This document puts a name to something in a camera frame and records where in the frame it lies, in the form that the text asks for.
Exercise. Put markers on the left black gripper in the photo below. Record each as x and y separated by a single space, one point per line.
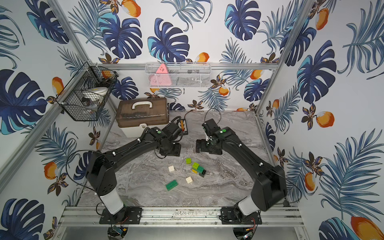
170 149

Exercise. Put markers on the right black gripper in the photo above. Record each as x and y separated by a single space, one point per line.
204 149

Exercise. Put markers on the white lego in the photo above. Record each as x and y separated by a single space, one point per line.
171 169

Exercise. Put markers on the dark green long lego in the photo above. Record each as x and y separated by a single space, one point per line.
171 185
200 169

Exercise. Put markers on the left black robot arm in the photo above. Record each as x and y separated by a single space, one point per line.
102 167

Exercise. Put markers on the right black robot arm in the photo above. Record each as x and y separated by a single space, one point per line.
269 186

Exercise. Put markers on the cream lego lower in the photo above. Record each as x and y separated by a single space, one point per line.
189 180

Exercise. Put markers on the black remote control box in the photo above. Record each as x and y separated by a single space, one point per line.
184 126

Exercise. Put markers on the brown lidded storage box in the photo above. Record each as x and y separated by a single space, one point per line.
133 116

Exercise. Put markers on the pink triangle object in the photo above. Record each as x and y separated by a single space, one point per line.
161 78

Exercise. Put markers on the white object in basket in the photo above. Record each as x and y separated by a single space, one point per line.
95 94

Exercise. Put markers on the clear wall shelf tray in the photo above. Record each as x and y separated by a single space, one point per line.
184 75

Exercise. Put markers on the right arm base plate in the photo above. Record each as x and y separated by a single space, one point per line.
233 216

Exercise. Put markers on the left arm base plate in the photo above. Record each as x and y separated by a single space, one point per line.
126 216

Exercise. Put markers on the black wire basket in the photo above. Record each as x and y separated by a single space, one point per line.
71 99

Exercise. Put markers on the aluminium front rail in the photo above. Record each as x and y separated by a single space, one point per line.
183 217

